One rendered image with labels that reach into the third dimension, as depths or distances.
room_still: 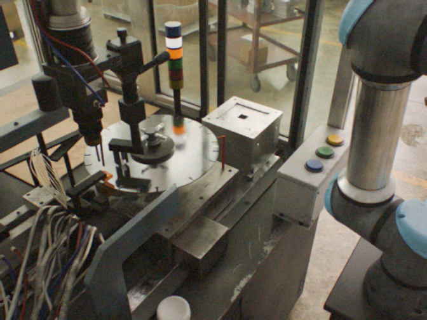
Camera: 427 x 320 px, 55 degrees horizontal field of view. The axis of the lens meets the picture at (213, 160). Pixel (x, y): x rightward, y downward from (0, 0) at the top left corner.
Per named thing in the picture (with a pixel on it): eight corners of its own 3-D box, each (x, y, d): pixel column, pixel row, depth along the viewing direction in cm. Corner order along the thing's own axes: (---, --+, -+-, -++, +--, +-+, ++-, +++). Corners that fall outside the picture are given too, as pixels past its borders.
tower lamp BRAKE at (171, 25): (172, 30, 118) (171, 20, 116) (184, 33, 116) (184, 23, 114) (162, 35, 115) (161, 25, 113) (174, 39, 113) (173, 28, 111)
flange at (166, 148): (121, 157, 99) (120, 148, 97) (141, 133, 107) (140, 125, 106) (164, 165, 96) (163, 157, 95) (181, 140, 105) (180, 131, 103)
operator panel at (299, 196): (313, 163, 130) (321, 122, 121) (347, 175, 125) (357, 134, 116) (271, 214, 112) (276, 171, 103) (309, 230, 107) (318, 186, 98)
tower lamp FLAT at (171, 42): (173, 41, 120) (172, 31, 118) (185, 44, 118) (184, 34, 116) (162, 46, 117) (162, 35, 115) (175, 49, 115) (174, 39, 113)
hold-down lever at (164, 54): (150, 56, 86) (149, 44, 84) (173, 63, 83) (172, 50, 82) (122, 70, 81) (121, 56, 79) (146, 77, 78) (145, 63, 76)
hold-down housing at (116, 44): (137, 113, 92) (125, 22, 80) (150, 120, 89) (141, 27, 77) (116, 122, 89) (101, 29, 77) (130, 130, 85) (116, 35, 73)
